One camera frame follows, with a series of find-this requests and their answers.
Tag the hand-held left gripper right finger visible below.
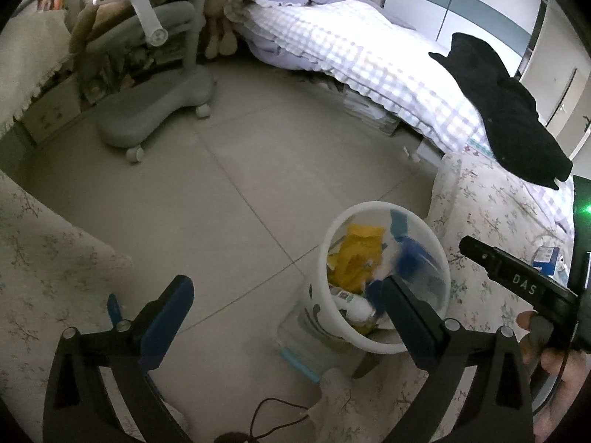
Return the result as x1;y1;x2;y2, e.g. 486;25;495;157
367;274;536;443

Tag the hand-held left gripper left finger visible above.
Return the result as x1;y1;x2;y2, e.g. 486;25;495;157
42;274;195;443

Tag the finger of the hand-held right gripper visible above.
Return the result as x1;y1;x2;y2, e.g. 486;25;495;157
459;235;502;276

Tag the white patterned waste bin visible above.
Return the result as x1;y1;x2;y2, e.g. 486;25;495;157
318;202;451;355

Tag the torn yellow paper cup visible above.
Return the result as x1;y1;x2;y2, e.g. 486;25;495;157
328;251;377;292

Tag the yellow snack packet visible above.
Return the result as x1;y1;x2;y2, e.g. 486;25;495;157
339;224;387;259

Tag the person's right hand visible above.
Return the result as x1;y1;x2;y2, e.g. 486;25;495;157
516;311;585;439

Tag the small blue box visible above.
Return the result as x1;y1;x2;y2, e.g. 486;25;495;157
533;245;561;271

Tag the clear plastic storage box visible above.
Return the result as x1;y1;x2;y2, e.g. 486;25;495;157
277;307;370;384

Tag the floral cloth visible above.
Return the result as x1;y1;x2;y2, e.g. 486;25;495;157
0;171;185;443

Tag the black fleece garment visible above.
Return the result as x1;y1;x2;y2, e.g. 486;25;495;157
428;32;573;190

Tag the white door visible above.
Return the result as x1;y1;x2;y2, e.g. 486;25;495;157
522;0;591;162

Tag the stack of packages under bed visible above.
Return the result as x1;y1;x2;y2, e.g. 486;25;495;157
339;83;402;137

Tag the grey rolling chair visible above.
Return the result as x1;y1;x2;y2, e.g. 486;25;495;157
69;0;218;163

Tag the cream drawer cabinet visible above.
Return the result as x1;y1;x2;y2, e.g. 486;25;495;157
21;76;81;141

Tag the purple checkered bed quilt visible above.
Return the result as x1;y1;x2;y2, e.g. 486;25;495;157
226;0;573;231

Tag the white teal wardrobe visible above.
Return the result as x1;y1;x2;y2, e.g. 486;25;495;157
381;0;550;79

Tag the cream fringed cloth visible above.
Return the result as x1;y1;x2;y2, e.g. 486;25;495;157
0;9;72;134

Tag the brown striped blanket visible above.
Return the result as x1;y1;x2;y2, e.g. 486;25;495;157
69;0;185;44

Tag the pink plush toy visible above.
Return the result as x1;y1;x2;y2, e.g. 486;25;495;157
203;0;252;58

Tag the black cable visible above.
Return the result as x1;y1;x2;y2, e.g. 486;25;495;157
249;397;310;441

